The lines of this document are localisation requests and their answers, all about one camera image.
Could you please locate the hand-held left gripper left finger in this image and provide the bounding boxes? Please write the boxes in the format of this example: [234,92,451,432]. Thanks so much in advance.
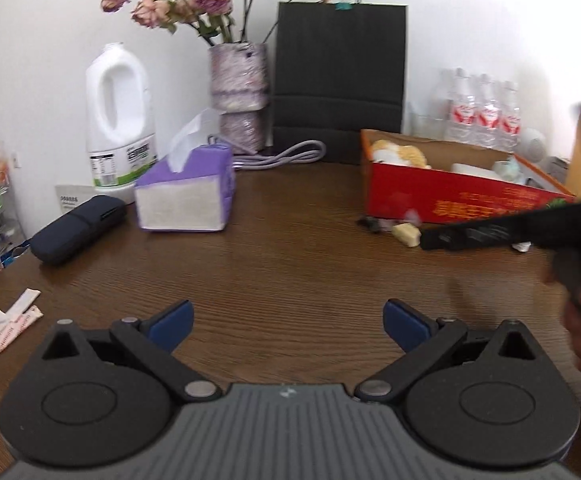
[40,299,224,404]

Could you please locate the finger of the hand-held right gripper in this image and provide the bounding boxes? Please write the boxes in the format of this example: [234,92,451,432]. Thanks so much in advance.
[419,200,581,252]

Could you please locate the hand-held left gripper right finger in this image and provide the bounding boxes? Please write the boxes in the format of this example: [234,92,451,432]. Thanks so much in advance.
[354,298,543,405]

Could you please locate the red cardboard box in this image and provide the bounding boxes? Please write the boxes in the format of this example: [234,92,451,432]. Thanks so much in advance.
[360,129,577,226]

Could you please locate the beige eraser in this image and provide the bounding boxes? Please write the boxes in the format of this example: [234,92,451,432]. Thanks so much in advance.
[391,222,421,247]

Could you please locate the dark binder clip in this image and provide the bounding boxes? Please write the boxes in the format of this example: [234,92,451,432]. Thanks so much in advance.
[356,214,393,235]

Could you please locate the white flat box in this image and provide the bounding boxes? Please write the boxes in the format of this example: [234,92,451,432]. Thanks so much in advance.
[451,161,501,178]

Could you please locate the pale green plastic bag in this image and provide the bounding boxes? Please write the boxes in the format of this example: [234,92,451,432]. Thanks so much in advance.
[493,155,528,185]

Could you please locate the yellow white plush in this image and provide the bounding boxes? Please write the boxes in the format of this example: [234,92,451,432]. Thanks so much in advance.
[370,139,432,168]

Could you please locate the white robot-shaped speaker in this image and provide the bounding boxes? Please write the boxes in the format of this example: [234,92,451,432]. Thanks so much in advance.
[517,127,551,163]

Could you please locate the clear water bottle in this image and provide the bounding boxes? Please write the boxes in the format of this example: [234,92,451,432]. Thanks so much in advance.
[443,67,476,143]
[473,74,502,148]
[497,80,522,153]

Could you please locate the purple tissue box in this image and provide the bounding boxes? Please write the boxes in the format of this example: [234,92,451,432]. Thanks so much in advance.
[134,108,236,232]

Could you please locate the dark glasses case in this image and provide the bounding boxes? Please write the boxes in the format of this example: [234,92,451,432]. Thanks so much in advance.
[29,195,127,265]

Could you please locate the white red paper wrapper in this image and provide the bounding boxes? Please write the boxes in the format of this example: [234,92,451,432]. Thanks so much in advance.
[0,288,44,363]

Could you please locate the white printed card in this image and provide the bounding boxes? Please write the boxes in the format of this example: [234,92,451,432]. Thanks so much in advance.
[54,183,136,213]

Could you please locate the black paper bag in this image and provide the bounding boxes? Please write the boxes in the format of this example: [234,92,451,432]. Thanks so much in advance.
[270,0,410,166]

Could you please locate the white plastic jug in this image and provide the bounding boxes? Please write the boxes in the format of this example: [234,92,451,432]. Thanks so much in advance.
[85,42,158,206]

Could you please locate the speckled grey vase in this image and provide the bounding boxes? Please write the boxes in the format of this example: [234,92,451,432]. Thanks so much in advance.
[209,42,270,155]

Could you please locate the grey cable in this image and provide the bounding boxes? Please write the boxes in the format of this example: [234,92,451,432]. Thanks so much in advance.
[208,135,327,171]

